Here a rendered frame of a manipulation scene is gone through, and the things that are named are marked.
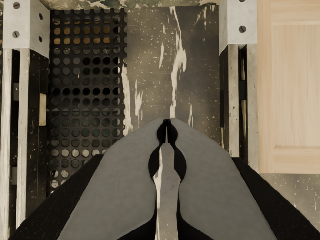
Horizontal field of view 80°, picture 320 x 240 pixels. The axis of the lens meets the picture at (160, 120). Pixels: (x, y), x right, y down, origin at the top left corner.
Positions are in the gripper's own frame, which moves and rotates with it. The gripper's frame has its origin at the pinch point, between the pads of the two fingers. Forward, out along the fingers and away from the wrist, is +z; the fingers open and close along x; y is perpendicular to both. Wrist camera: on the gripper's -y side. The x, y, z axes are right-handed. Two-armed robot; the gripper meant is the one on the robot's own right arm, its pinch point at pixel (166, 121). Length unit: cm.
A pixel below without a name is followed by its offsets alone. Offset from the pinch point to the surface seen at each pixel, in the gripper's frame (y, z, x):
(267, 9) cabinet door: -5.9, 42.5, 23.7
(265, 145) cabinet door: 21.2, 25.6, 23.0
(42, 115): 16.7, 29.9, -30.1
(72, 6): -6, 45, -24
